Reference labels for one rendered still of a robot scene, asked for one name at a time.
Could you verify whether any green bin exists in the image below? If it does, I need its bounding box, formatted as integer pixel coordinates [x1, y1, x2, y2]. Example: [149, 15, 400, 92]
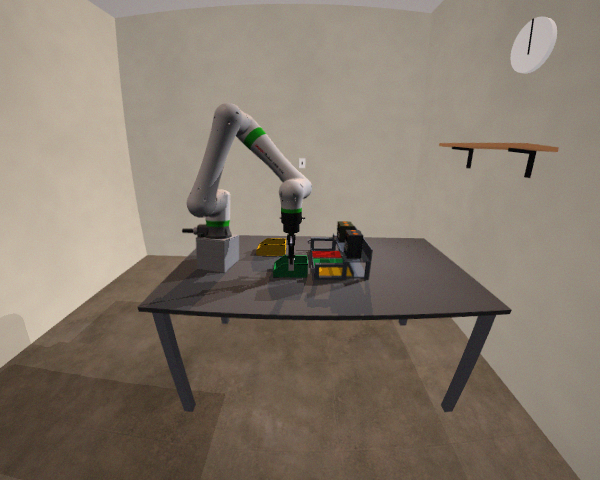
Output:
[273, 255, 308, 278]

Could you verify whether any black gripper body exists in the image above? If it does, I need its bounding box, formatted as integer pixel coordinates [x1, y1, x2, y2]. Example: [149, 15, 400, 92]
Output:
[283, 224, 300, 242]

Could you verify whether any yellow bin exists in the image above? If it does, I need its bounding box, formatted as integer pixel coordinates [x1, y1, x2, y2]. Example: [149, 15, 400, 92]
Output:
[256, 238, 286, 256]

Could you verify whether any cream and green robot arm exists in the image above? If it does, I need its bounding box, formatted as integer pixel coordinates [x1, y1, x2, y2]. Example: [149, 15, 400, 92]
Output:
[182, 103, 312, 239]

